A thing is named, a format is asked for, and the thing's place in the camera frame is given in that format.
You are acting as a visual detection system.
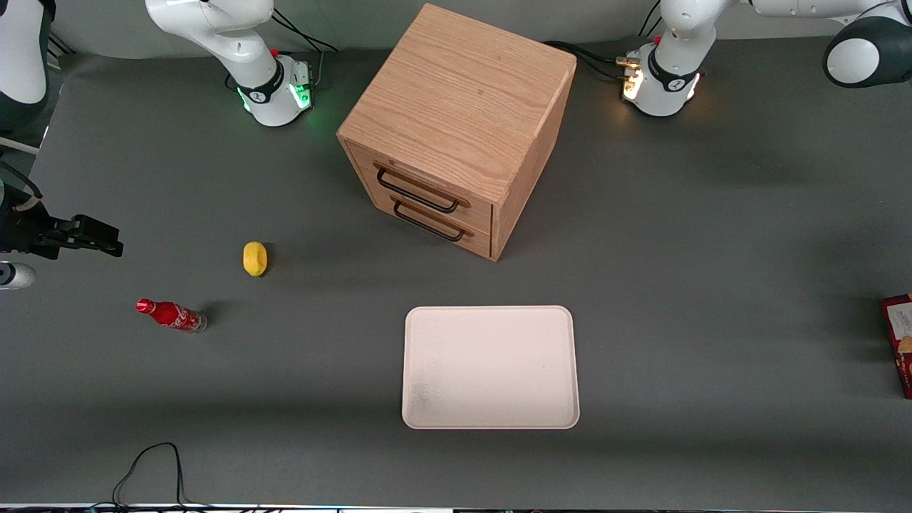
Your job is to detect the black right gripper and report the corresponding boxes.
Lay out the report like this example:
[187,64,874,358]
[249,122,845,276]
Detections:
[0,202,124,260]

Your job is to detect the red cookie box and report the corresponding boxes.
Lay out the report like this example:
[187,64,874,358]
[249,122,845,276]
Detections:
[881,294,912,400]

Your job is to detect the white rectangular plastic tray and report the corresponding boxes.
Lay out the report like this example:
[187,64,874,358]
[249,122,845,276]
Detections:
[402,306,581,430]

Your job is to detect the red cola bottle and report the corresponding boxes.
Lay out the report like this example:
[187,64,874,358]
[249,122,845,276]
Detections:
[135,298,208,334]

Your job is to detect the oak drawer front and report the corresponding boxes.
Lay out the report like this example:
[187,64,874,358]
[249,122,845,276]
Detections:
[355,173,493,259]
[346,141,494,234]

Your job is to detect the oak wooden drawer cabinet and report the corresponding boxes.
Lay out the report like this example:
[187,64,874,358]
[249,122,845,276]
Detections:
[336,3,578,262]

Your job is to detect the dark grey table mat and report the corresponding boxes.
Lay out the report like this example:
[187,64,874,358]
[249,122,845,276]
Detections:
[0,28,912,508]

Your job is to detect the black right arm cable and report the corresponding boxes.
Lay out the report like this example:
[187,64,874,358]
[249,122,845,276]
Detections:
[0,160,43,202]

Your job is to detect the thin black looped cable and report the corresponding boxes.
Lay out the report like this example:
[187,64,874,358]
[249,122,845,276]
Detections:
[91,442,214,511]

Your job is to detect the black right base cables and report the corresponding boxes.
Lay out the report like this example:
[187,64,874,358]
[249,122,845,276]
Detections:
[271,7,340,88]

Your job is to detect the black base cables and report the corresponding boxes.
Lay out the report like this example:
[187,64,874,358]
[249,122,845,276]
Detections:
[544,4,668,81]
[271,7,340,88]

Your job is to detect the black wire drawer handle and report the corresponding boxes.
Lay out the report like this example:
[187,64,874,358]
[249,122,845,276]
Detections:
[392,199,466,243]
[375,167,461,214]

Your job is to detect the black left base cables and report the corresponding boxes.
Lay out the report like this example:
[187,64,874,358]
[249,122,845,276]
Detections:
[544,4,668,81]

